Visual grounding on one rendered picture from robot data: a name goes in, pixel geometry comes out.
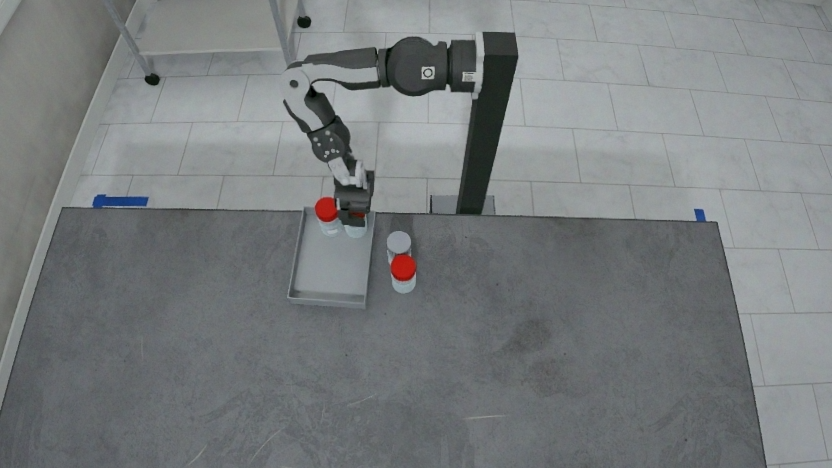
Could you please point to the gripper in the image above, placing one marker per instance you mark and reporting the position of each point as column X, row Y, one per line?
column 357, row 199

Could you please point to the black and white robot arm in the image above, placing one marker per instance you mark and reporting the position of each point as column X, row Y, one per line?
column 415, row 67

